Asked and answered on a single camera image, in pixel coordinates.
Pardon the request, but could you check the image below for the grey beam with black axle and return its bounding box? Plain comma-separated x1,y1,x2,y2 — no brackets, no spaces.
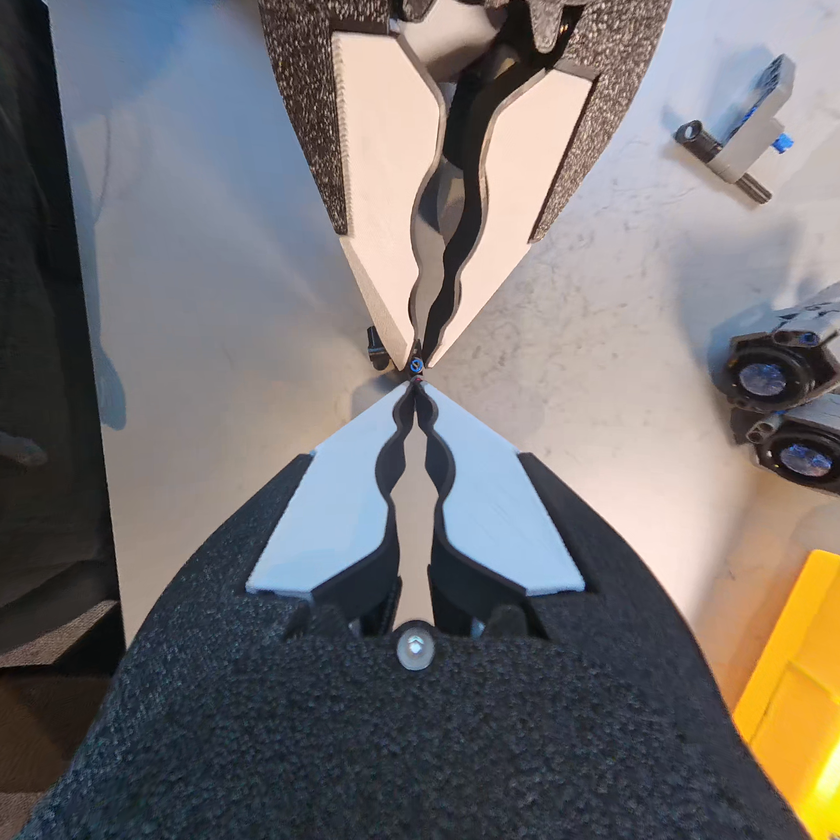
674,54,797,206

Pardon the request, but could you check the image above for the black connector with blue pins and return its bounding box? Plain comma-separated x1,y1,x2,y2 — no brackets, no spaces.
364,325,426,385

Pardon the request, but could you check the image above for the grey twin engine toy assembly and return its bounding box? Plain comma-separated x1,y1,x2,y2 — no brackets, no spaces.
709,282,840,497

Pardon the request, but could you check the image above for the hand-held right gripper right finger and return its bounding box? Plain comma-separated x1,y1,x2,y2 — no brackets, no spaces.
416,382,586,597

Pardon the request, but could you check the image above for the grey desk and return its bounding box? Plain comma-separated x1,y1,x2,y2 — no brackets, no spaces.
46,0,840,723

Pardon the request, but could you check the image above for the large yellow storage bin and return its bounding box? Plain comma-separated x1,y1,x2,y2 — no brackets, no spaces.
731,550,840,840

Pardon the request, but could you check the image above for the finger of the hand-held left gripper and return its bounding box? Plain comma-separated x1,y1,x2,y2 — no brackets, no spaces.
331,31,448,371
423,66,598,368

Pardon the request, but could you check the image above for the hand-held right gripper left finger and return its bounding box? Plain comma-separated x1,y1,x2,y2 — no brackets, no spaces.
246,382,417,599

